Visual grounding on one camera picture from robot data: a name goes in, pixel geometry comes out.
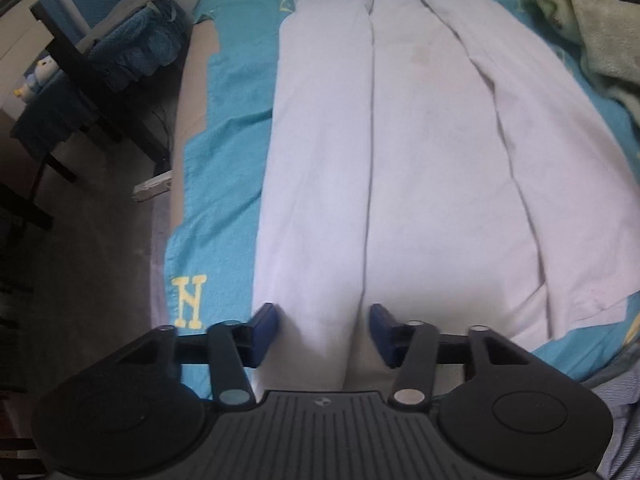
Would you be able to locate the blue striped cloth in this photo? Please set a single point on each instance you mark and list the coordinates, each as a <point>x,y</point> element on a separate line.
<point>620,410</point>

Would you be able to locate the light lavender pants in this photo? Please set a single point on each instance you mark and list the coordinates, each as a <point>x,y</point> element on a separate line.
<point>410,160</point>

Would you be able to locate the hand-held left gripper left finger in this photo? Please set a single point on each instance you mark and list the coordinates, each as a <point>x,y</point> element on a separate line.
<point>263,327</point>

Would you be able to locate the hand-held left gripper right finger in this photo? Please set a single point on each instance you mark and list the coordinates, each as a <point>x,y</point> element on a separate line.
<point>382,329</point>

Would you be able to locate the turquoise bed sheet yellow print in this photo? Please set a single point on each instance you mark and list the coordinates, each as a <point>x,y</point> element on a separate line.
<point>225,125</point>

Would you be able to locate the dark blue cloth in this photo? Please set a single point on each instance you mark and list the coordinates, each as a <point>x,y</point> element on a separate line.
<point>50,115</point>

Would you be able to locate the white power strip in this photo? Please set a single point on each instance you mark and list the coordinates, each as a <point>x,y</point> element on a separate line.
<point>152,186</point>

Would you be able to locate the small penguin plush toy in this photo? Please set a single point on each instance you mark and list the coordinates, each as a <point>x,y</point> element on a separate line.
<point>37,77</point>

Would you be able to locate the beige mattress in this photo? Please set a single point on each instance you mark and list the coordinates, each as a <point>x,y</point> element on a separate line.
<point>187,100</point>

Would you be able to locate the pale green printed blanket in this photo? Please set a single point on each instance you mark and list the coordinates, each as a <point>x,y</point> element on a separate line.
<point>595,25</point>

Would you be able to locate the black wooden chair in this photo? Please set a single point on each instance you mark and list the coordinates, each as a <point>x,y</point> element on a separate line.
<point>95,85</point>

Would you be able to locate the blue fuzzy towel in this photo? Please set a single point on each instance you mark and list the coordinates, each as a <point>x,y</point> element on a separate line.
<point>135,45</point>

